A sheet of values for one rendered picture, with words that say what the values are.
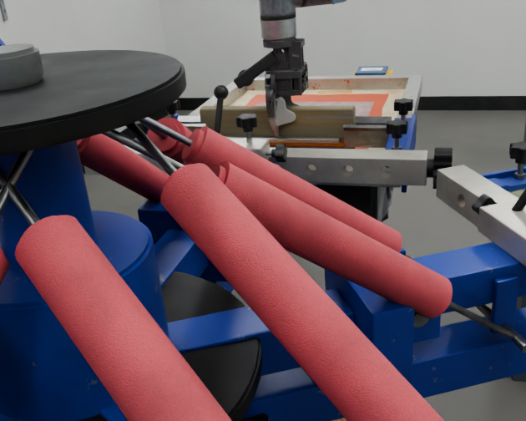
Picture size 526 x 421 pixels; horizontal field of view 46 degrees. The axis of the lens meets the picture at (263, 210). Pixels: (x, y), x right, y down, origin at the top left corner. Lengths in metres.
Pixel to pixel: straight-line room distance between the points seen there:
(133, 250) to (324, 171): 0.59
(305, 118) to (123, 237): 0.80
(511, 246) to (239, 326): 0.34
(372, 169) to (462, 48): 3.98
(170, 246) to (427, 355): 0.38
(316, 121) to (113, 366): 1.05
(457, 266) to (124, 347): 0.48
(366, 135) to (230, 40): 4.06
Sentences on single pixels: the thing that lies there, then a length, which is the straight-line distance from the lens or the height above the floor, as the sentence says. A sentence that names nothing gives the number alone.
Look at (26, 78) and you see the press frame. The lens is 0.58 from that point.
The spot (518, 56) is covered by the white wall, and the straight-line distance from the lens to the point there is 5.11.
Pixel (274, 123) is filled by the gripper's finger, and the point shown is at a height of 1.03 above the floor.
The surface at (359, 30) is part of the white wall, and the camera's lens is 5.10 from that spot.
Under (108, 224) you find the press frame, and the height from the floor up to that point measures 1.15.
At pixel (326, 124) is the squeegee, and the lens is 1.38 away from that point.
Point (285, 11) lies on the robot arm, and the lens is 1.34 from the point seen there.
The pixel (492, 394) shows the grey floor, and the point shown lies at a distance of 2.22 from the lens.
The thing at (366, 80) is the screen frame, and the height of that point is 0.98.
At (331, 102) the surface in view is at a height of 0.96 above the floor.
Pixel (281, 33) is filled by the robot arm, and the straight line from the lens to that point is 1.34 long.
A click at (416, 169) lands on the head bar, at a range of 1.13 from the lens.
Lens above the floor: 1.43
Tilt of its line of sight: 24 degrees down
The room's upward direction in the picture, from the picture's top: 5 degrees counter-clockwise
